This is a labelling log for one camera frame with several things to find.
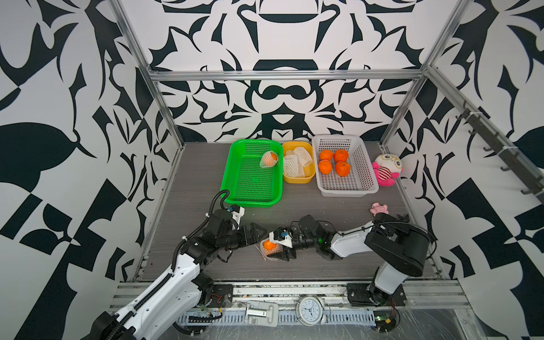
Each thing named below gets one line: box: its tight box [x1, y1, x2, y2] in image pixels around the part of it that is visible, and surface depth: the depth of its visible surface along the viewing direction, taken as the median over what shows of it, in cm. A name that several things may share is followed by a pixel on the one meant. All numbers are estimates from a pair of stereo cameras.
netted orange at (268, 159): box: [259, 150, 279, 168], surface depth 107 cm
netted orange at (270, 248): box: [260, 238, 283, 257], surface depth 79 cm
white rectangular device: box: [244, 301, 280, 328], surface depth 71 cm
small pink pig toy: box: [369, 201, 389, 217], surface depth 95 cm
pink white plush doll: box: [371, 153, 404, 187], surface depth 104 cm
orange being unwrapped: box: [319, 149, 334, 163], surface depth 110 cm
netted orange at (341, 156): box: [334, 148, 350, 166], surface depth 109 cm
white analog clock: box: [294, 296, 327, 327], surface depth 70 cm
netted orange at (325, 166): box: [318, 158, 333, 175], surface depth 106 cm
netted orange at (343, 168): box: [335, 160, 351, 178], surface depth 106 cm
